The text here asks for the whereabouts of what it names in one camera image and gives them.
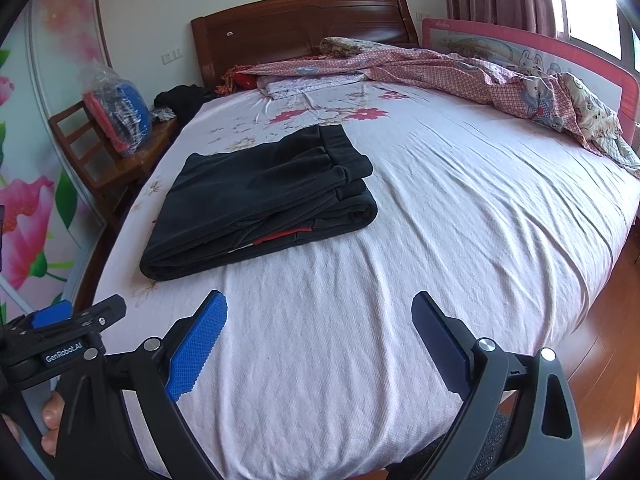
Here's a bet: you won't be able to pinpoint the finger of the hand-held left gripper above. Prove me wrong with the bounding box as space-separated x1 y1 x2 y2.
70 294 127 333
27 299 75 332

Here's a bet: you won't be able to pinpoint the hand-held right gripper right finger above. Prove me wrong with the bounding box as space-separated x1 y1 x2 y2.
411 290 587 480

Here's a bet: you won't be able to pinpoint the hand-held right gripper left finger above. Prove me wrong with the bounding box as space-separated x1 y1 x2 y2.
52 290 228 480

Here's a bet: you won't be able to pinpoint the dark pants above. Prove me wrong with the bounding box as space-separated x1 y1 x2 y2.
139 124 378 281

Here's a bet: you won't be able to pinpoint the person's left hand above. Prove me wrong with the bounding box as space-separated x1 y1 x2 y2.
39 390 67 457

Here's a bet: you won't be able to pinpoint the bed with floral sheet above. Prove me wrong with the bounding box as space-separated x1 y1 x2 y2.
87 80 640 471

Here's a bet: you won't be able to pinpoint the floral wardrobe door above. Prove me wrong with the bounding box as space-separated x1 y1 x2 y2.
0 0 111 326

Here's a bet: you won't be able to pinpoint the wooden chair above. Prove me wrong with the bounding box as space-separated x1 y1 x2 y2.
48 100 178 231

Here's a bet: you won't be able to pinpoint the plastic bag of clothes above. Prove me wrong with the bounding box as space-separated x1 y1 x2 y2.
82 62 153 156

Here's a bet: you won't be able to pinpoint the black clothes pile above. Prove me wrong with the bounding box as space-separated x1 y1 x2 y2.
152 85 216 123

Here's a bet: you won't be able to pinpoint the orange fringed cloth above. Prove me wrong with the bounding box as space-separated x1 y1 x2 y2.
215 65 246 96

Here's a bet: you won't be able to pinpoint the pink checked quilt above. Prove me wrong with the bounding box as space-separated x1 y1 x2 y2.
240 36 640 178

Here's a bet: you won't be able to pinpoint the folded pale floral sheet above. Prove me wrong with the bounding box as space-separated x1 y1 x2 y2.
260 72 368 101

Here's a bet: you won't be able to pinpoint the wooden headboard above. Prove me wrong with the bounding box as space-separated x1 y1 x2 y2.
190 0 421 93

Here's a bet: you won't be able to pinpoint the window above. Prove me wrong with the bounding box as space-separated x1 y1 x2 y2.
552 0 640 61

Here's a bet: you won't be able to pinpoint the pink bed rail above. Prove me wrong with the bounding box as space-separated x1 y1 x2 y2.
420 17 640 151

